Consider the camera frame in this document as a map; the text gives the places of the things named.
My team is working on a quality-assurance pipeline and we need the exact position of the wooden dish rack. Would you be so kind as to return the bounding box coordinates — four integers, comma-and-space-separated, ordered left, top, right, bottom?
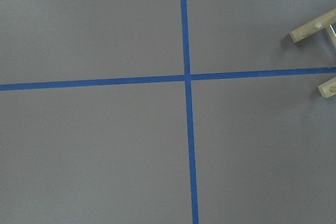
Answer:
289, 8, 335, 98

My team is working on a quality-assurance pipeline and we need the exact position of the brown paper table cover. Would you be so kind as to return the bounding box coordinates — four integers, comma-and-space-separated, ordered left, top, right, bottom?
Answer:
1, 0, 335, 223

